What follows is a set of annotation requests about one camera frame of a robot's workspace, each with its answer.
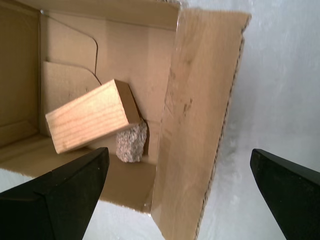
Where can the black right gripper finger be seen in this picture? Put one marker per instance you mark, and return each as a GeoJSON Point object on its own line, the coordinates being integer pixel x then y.
{"type": "Point", "coordinates": [50, 207]}
{"type": "Point", "coordinates": [297, 197]}

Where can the light wooden block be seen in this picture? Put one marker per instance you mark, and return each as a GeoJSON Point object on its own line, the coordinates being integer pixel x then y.
{"type": "Point", "coordinates": [87, 117]}

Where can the speckled beige rock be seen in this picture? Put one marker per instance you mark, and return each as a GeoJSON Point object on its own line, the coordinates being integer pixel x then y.
{"type": "Point", "coordinates": [130, 145]}

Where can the brown cardboard box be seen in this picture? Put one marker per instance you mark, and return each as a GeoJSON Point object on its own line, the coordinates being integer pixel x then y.
{"type": "Point", "coordinates": [200, 100]}

